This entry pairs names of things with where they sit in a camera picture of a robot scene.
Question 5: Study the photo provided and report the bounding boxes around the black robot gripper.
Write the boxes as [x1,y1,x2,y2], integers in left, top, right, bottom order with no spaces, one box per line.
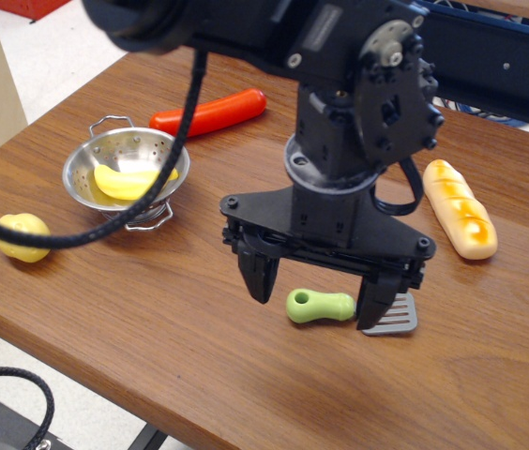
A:
[219,135,435,330]

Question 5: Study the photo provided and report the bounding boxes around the yellow toy banana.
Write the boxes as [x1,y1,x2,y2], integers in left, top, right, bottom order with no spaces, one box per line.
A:
[94,165,160,201]

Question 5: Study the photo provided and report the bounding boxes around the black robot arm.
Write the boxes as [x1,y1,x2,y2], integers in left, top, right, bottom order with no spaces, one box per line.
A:
[84,1,444,330]

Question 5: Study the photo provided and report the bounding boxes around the small steel colander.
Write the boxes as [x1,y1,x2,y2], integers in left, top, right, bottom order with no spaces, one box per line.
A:
[62,115,190,232]

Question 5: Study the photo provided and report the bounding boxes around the toy bread loaf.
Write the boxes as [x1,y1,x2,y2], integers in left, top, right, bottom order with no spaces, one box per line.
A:
[423,159,498,261]

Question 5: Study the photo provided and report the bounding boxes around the red toy sausage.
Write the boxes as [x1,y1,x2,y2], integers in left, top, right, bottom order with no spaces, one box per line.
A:
[149,88,267,137]

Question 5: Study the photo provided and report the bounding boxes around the yellow toy potato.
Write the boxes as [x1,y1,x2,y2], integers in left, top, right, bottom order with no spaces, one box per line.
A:
[0,213,51,263]

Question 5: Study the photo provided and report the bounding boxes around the red box on floor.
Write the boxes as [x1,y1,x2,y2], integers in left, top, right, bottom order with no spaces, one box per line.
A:
[0,0,69,21]

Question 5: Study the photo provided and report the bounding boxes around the green handled grey toy spatula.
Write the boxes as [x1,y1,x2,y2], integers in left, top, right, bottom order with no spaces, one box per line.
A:
[286,289,418,336]

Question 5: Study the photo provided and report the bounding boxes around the black braided cable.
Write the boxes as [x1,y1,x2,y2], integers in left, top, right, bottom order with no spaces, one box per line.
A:
[0,49,209,249]

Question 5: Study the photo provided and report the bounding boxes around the black metal frame rail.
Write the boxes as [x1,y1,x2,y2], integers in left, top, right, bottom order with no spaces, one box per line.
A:
[420,1,529,123]

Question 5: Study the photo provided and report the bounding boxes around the aluminium frame base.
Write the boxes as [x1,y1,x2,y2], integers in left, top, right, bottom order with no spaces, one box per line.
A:
[0,367,68,449]

